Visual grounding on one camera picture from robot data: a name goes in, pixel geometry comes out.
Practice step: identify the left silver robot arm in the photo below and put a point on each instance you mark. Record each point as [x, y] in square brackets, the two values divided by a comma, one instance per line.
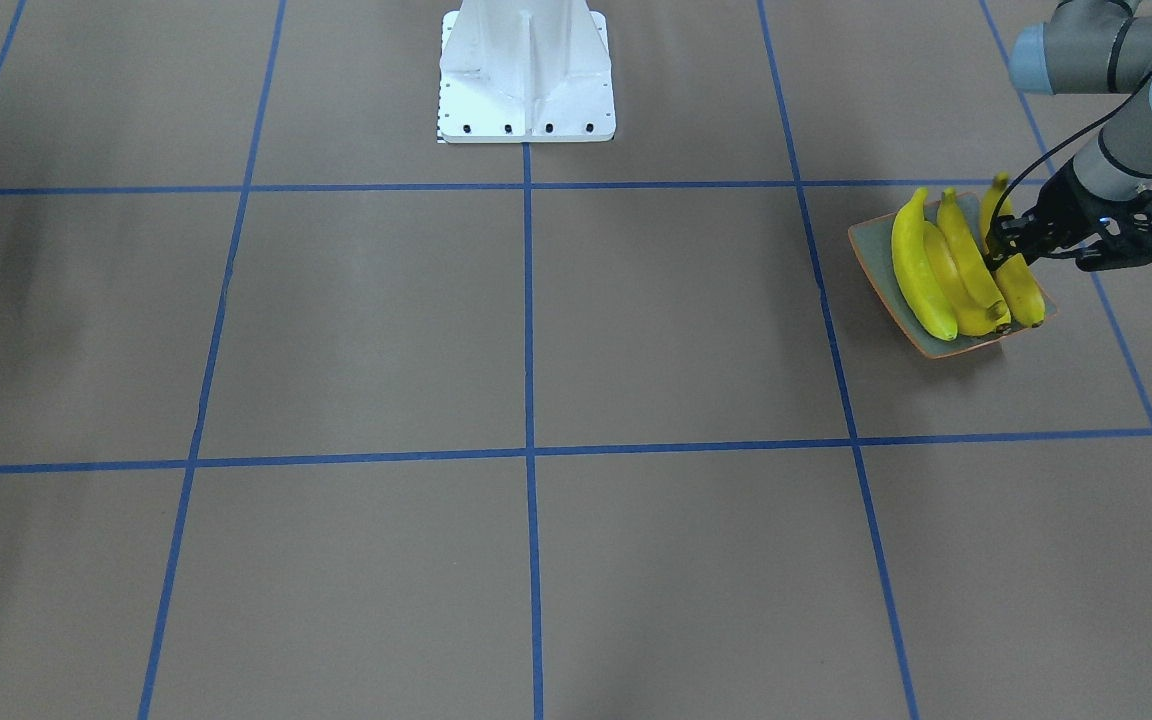
[1095, 48]

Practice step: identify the yellow banana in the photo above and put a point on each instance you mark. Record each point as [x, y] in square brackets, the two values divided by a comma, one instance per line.
[973, 292]
[1016, 283]
[946, 285]
[913, 271]

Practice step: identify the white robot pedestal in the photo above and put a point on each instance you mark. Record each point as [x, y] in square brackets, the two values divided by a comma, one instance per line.
[525, 72]

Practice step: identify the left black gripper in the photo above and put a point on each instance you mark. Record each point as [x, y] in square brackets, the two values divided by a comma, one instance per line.
[1061, 213]

